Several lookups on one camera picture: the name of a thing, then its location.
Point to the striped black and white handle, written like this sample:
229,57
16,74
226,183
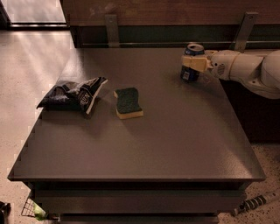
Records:
254,203

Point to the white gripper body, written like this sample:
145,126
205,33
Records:
219,66

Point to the black crumpled chip bag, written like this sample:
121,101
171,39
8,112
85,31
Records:
69,95

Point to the wire basket with green item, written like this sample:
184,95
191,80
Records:
33,210

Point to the left metal shelf bracket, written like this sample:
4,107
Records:
112,30

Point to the metal shelf bracket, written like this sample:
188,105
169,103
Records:
242,36
112,30

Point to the dark object at floor corner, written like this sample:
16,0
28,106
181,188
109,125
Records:
5,209

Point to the dark grey drawer cabinet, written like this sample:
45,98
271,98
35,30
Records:
137,206

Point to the green and yellow sponge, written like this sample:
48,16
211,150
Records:
127,105

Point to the blue pepsi can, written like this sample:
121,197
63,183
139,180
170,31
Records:
188,74

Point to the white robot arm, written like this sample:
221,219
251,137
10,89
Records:
258,74

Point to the right metal shelf bracket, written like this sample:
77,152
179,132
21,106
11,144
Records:
242,36

